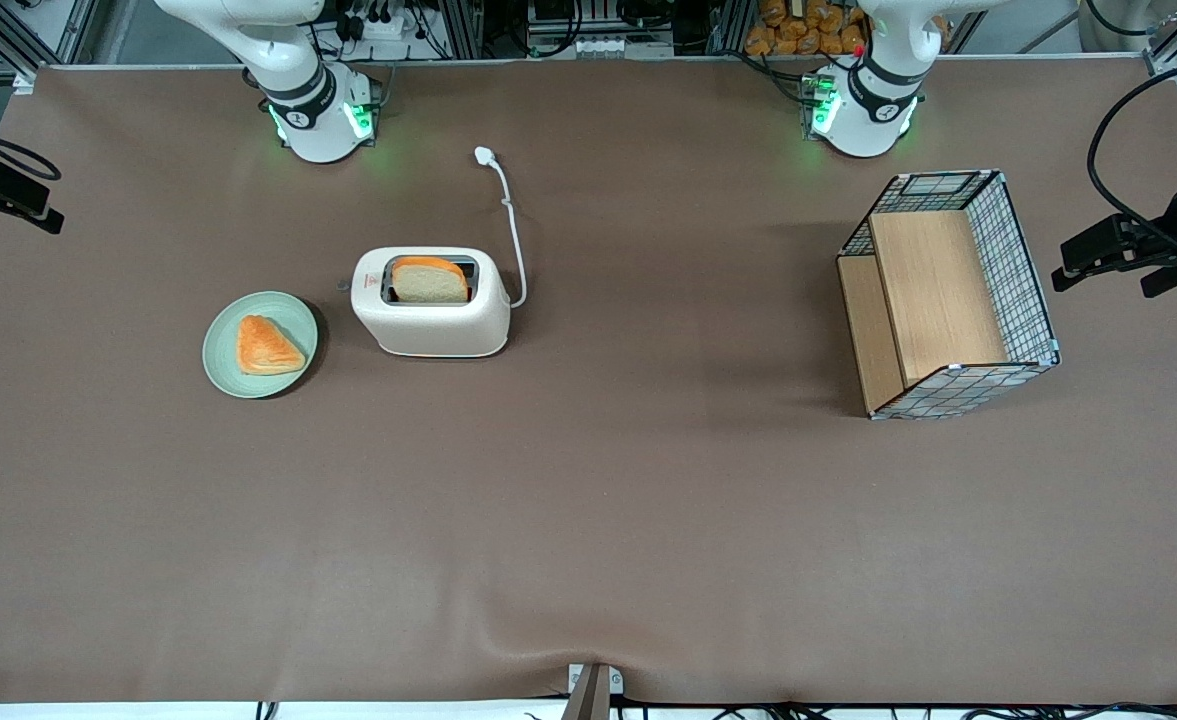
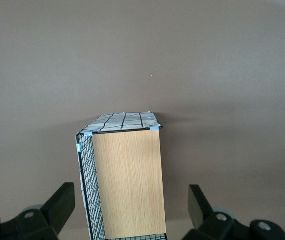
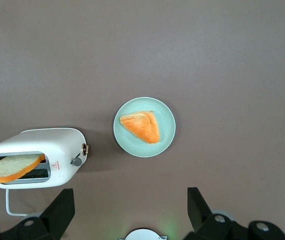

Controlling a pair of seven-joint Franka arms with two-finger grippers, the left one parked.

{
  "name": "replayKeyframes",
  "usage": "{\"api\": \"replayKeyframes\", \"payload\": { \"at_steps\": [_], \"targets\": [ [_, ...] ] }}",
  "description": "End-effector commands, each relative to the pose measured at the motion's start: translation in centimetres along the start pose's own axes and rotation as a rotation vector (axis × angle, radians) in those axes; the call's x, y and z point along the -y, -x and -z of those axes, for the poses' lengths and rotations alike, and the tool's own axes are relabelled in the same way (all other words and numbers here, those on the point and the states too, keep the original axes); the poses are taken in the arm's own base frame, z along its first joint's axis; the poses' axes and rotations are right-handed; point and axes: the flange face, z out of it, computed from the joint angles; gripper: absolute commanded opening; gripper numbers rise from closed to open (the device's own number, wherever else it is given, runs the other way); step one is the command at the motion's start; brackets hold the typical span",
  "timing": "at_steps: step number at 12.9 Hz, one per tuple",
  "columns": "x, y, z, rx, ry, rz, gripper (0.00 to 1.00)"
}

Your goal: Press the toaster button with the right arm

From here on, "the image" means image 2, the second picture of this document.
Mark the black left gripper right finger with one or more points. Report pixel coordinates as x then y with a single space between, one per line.
202 215

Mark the small light blue clip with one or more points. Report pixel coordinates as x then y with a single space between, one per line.
78 147
88 134
154 128

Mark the brown table cloth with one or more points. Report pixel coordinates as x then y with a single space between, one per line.
142 50

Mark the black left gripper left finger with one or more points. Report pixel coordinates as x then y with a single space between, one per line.
55 212

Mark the light wooden shelf insert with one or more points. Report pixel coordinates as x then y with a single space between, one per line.
130 185

